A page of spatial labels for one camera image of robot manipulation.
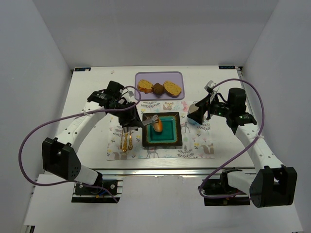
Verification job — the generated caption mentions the orange glazed bread roll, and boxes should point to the orange glazed bread roll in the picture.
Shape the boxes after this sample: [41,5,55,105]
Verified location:
[153,117,163,133]

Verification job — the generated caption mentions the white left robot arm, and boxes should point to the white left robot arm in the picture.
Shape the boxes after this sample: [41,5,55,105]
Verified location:
[42,81,143,186]

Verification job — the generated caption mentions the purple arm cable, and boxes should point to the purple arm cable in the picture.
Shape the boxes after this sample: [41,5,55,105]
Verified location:
[18,85,142,202]
[199,78,265,200]

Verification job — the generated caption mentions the green black square plate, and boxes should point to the green black square plate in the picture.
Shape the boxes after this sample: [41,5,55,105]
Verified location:
[142,112,183,147]

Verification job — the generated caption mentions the right blue table label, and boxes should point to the right blue table label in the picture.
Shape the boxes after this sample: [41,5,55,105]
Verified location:
[218,65,236,70]

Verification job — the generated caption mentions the left blue table label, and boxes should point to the left blue table label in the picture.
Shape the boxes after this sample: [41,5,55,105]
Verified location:
[74,67,91,72]

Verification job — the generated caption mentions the left yellow bread slice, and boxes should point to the left yellow bread slice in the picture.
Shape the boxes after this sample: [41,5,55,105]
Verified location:
[137,79,154,94]

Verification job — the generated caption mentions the animal print placemat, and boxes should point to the animal print placemat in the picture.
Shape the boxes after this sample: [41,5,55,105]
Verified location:
[107,101,214,161]

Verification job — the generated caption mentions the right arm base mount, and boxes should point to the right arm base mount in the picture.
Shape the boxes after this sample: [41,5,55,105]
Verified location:
[202,168,250,206]

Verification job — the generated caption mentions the yellow bread slice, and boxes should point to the yellow bread slice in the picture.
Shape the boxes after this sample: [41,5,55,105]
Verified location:
[163,81,182,97]
[137,79,154,94]

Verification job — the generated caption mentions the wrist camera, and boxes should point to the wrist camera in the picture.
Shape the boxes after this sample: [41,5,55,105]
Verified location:
[105,81,124,99]
[204,80,216,93]

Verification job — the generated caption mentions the silver serving tongs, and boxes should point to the silver serving tongs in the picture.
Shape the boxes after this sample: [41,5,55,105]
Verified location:
[142,115,159,126]

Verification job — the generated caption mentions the brown chocolate bun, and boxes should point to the brown chocolate bun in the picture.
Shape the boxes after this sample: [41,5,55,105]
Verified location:
[152,83,165,97]

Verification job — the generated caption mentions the blue ceramic mug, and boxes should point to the blue ceramic mug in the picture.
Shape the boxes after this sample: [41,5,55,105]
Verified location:
[187,103,202,125]

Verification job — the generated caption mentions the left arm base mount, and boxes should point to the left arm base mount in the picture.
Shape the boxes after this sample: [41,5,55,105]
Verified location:
[71,178,123,204]

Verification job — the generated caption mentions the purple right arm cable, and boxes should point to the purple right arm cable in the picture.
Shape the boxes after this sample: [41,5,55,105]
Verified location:
[199,78,265,200]

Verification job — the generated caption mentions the gold knife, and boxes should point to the gold knife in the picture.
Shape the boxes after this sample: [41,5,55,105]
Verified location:
[122,133,128,152]

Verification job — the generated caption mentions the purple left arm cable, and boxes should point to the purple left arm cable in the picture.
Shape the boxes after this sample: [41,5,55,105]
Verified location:
[18,85,142,202]

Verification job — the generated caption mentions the gold fork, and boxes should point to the gold fork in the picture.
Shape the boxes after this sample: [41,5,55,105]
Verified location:
[128,131,133,150]

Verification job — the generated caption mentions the gold spoon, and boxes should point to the gold spoon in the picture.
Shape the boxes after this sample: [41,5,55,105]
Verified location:
[120,131,124,150]

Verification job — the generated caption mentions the blue table label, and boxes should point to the blue table label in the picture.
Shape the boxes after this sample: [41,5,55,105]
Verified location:
[218,65,236,70]
[74,67,91,72]

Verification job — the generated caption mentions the right yellow bread slice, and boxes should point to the right yellow bread slice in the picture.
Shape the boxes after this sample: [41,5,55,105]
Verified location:
[163,81,182,97]

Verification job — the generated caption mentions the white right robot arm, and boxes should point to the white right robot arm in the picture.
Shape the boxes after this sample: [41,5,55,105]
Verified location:
[187,88,297,208]

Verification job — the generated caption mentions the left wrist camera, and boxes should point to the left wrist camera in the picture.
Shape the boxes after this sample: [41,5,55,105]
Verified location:
[105,81,124,99]

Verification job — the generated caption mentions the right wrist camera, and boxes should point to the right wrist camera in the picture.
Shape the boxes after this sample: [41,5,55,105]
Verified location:
[204,80,216,93]

